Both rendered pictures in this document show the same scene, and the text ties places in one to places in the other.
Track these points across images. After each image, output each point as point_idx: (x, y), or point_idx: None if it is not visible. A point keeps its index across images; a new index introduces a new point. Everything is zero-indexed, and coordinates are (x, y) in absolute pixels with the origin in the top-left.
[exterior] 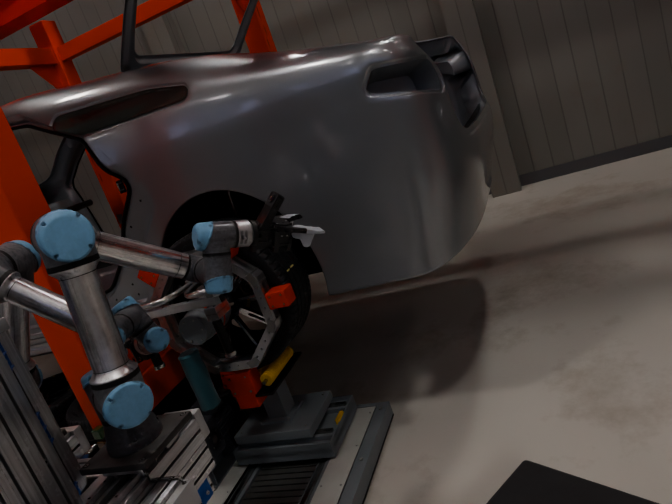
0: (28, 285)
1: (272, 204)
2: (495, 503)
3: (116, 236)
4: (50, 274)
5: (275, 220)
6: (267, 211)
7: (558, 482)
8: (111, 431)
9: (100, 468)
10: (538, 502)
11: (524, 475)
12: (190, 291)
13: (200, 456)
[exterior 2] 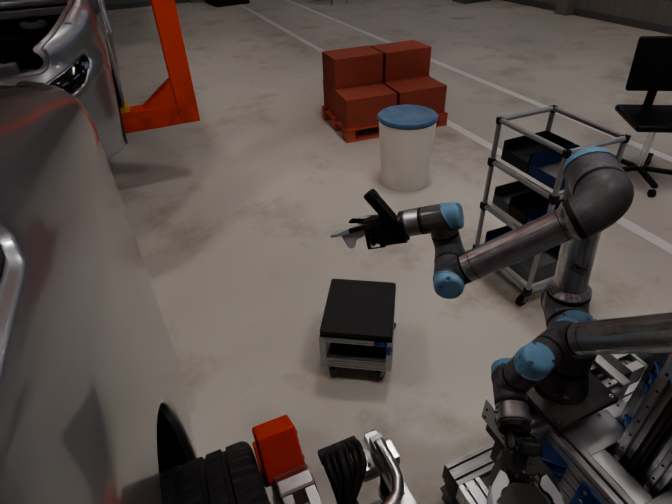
0: (668, 312)
1: (380, 197)
2: (360, 329)
3: (536, 219)
4: None
5: (376, 217)
6: (385, 203)
7: (333, 311)
8: None
9: (596, 378)
10: (351, 314)
11: (334, 325)
12: (385, 499)
13: None
